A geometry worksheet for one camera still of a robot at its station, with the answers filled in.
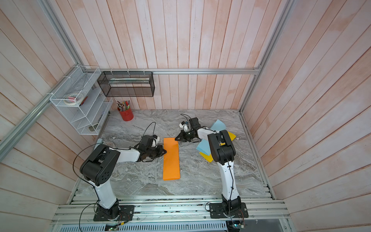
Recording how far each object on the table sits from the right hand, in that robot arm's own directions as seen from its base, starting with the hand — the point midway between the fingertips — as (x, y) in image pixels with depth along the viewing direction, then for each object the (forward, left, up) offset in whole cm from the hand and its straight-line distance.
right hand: (175, 138), depth 101 cm
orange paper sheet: (-22, +1, -1) cm, 22 cm away
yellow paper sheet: (-14, -22, -2) cm, 26 cm away
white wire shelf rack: (-6, +47, +28) cm, 55 cm away
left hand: (-11, +6, -2) cm, 13 cm away
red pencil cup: (+18, +38, +5) cm, 43 cm away
